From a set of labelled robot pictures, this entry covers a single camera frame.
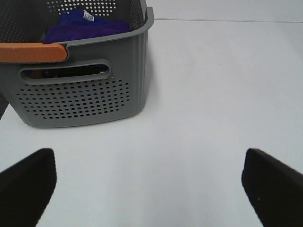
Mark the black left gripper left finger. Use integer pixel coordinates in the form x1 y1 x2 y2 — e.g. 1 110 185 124
0 148 57 227

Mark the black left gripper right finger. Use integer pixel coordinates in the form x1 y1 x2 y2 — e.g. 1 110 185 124
241 148 303 227

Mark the grey perforated plastic basket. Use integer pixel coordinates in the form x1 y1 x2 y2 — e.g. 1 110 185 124
0 0 154 128

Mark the purple towel in basket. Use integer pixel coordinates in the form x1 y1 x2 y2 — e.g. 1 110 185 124
42 8 131 44

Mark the orange basket handle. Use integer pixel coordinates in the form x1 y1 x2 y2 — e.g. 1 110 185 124
0 43 68 63

